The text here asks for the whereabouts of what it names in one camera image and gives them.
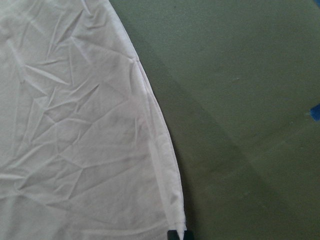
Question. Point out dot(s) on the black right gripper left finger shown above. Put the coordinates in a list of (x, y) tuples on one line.
[(172, 235)]

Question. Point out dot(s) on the pink Snoopy t-shirt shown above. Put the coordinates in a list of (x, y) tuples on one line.
[(85, 152)]

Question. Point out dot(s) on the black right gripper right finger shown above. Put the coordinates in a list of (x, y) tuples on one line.
[(188, 235)]

